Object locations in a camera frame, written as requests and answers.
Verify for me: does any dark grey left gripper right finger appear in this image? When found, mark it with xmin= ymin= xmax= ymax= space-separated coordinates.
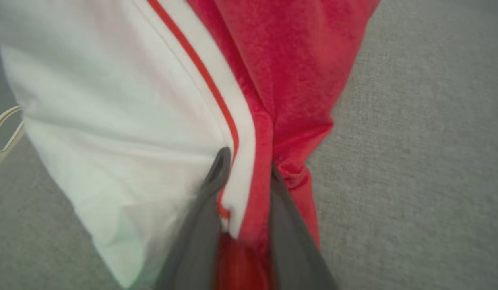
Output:
xmin=270 ymin=164 xmax=338 ymax=290

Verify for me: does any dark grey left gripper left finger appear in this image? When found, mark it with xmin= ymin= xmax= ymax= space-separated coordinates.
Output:
xmin=154 ymin=147 xmax=232 ymax=290

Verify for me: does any red Bulls 23 jersey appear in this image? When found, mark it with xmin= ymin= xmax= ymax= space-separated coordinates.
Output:
xmin=0 ymin=0 xmax=381 ymax=290

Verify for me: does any grey fabric upholstered surface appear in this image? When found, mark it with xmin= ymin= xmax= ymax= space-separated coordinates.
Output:
xmin=0 ymin=0 xmax=498 ymax=290

